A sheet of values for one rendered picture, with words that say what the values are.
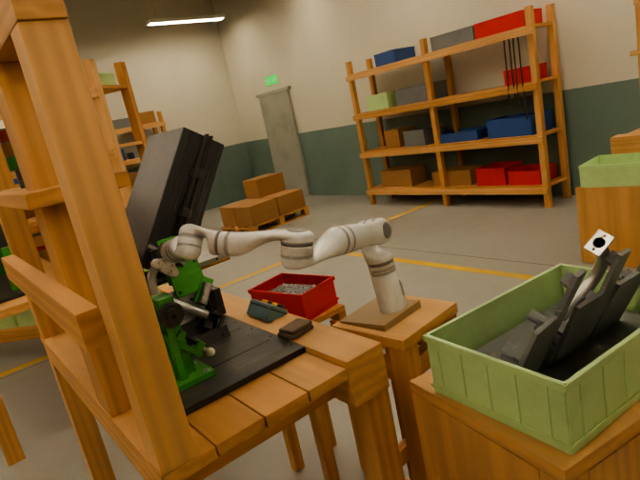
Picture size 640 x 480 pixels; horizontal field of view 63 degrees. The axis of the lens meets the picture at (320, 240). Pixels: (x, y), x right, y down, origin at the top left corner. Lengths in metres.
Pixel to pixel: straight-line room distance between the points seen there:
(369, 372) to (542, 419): 0.52
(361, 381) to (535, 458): 0.52
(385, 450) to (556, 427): 0.62
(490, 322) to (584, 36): 5.43
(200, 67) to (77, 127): 10.98
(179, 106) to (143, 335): 10.64
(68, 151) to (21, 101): 0.41
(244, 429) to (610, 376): 0.85
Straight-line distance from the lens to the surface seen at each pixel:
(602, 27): 6.72
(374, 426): 1.67
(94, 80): 4.44
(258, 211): 7.96
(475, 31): 6.80
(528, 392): 1.29
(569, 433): 1.28
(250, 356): 1.69
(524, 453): 1.34
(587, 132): 6.87
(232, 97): 12.31
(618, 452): 1.40
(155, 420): 1.27
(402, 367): 1.76
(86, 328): 1.26
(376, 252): 1.82
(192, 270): 1.91
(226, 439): 1.37
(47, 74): 1.15
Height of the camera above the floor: 1.59
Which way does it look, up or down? 14 degrees down
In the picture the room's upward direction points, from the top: 12 degrees counter-clockwise
